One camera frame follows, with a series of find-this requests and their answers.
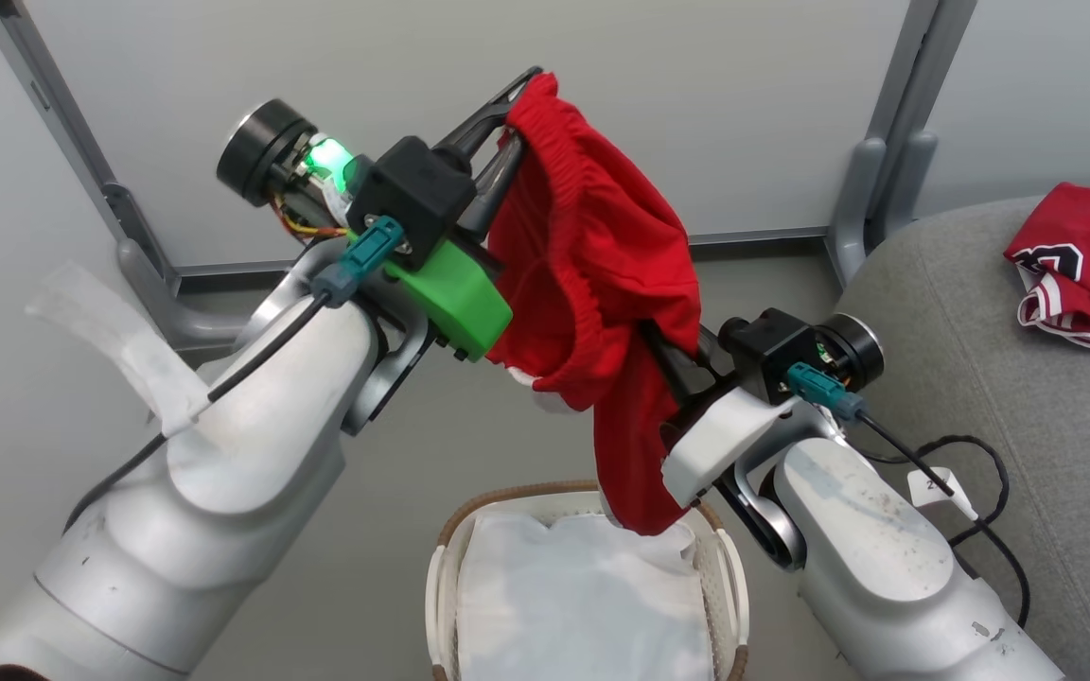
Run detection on red shorts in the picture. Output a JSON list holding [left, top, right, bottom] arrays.
[[485, 71, 704, 537]]

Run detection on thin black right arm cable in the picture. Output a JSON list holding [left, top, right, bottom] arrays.
[[853, 407, 1034, 631]]

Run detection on white cloth basket liner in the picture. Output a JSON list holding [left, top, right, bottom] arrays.
[[455, 509, 718, 681]]

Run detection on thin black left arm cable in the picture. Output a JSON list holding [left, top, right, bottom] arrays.
[[62, 291, 330, 533]]

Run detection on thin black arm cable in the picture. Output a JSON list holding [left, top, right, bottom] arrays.
[[62, 291, 330, 533], [853, 407, 1034, 631]]

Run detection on teal right cable connector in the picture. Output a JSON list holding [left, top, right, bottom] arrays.
[[786, 362, 869, 423]]

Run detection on white woven laundry basket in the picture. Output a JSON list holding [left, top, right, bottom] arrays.
[[425, 480, 751, 681]]

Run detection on grey partition foot bar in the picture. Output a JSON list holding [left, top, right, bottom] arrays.
[[116, 236, 267, 353]]

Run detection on slanted grey partition post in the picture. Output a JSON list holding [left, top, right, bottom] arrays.
[[0, 0, 182, 285]]

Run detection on green-covered left gripper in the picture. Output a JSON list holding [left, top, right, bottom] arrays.
[[216, 65, 545, 363]]

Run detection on translucent white tape strip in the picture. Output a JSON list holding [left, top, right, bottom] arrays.
[[25, 262, 212, 438]]

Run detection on small white cable tag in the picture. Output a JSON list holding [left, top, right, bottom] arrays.
[[906, 466, 980, 520]]

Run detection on grey double partition post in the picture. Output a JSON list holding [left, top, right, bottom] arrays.
[[824, 0, 978, 287]]

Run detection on grey fabric sofa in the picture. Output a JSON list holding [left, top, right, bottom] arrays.
[[833, 196, 1090, 681]]

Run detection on teal cable connector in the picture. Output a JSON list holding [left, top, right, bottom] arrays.
[[311, 216, 406, 306], [786, 362, 869, 423]]

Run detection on teal left cable connector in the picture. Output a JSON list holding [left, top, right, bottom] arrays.
[[311, 216, 406, 306]]

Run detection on white-covered right gripper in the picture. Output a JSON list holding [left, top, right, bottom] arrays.
[[638, 312, 887, 531]]

